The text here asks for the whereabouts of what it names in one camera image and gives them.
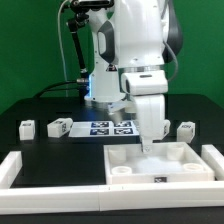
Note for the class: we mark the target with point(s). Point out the white square table top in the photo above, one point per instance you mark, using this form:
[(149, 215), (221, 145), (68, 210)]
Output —
[(166, 162)]

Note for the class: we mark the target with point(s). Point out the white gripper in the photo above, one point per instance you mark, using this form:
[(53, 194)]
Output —
[(150, 112)]

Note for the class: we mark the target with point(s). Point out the white fiducial marker sheet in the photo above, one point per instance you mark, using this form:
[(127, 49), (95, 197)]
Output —
[(103, 129)]

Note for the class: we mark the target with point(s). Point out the white U-shaped obstacle fence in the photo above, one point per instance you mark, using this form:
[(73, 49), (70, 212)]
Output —
[(110, 197)]

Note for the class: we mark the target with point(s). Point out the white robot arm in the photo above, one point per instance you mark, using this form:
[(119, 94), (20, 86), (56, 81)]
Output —
[(131, 48)]

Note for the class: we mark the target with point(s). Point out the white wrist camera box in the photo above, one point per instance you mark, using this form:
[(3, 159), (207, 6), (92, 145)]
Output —
[(144, 83)]

